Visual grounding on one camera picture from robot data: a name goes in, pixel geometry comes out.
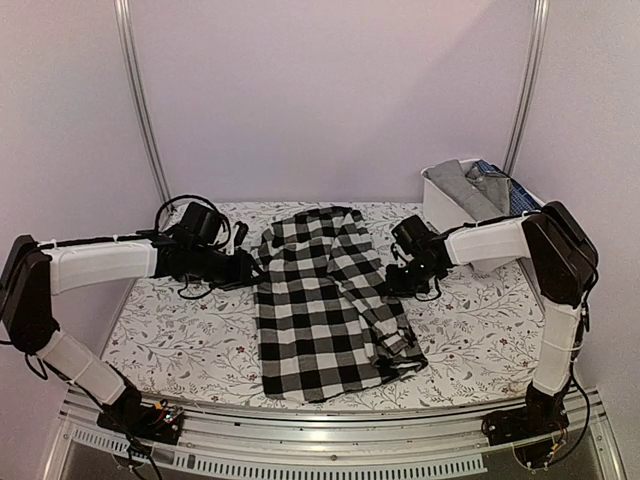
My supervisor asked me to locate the aluminium front rail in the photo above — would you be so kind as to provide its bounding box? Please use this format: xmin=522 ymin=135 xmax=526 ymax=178
xmin=43 ymin=391 xmax=631 ymax=479

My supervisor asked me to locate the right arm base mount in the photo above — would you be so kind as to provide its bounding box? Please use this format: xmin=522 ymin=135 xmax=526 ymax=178
xmin=481 ymin=394 xmax=569 ymax=446

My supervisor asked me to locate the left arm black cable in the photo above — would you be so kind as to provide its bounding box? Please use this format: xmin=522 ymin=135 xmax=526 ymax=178
xmin=152 ymin=193 xmax=236 ymax=301

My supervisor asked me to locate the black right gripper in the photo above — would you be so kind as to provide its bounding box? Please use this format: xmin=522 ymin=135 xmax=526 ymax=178
xmin=387 ymin=258 xmax=439 ymax=298

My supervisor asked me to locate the aluminium frame post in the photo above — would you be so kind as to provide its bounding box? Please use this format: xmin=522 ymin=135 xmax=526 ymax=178
xmin=503 ymin=0 xmax=550 ymax=175
xmin=113 ymin=0 xmax=171 ymax=203

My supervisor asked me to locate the black white checkered shirt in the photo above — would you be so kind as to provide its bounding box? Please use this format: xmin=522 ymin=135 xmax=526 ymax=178
xmin=254 ymin=206 xmax=428 ymax=404

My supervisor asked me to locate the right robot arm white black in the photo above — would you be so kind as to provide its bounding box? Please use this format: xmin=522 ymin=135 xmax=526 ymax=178
xmin=386 ymin=201 xmax=599 ymax=436

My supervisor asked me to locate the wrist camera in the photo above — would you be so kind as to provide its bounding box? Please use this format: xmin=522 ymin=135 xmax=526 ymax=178
xmin=221 ymin=221 xmax=249 ymax=256
xmin=391 ymin=215 xmax=437 ymax=256

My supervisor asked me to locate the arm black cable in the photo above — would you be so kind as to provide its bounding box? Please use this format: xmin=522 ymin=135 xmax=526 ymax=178
xmin=152 ymin=193 xmax=236 ymax=301
xmin=389 ymin=239 xmax=451 ymax=302

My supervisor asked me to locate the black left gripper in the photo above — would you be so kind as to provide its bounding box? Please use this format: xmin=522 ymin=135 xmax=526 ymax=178
xmin=189 ymin=245 xmax=267 ymax=292

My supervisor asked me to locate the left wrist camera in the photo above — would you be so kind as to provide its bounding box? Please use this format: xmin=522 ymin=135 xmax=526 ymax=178
xmin=221 ymin=221 xmax=249 ymax=256

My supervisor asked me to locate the left aluminium frame post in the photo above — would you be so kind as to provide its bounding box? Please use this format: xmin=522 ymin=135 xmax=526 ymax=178
xmin=113 ymin=0 xmax=171 ymax=203

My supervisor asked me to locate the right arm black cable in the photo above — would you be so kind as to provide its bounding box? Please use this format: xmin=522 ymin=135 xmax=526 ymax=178
xmin=389 ymin=239 xmax=451 ymax=302

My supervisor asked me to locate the blue checkered shirt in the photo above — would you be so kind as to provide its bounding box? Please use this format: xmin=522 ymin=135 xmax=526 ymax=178
xmin=472 ymin=160 xmax=544 ymax=215

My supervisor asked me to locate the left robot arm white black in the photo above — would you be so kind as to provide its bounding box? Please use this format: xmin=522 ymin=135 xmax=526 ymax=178
xmin=1 ymin=194 xmax=264 ymax=434

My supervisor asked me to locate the white plastic bin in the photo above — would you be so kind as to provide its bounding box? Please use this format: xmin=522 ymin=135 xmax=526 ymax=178
xmin=420 ymin=158 xmax=556 ymax=274

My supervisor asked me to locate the grey long sleeve shirt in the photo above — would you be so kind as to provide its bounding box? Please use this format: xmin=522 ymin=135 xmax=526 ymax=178
xmin=425 ymin=159 xmax=511 ymax=221

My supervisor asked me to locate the right aluminium frame post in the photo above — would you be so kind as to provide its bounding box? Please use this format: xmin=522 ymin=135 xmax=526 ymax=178
xmin=503 ymin=0 xmax=550 ymax=175

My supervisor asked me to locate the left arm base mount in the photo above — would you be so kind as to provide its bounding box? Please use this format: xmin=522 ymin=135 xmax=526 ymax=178
xmin=97 ymin=390 xmax=184 ymax=445

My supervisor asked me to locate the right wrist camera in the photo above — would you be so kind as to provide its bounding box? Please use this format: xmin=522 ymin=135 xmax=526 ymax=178
xmin=391 ymin=215 xmax=437 ymax=256

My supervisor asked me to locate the floral patterned table mat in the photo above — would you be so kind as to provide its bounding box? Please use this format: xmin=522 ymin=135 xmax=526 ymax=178
xmin=97 ymin=201 xmax=569 ymax=412

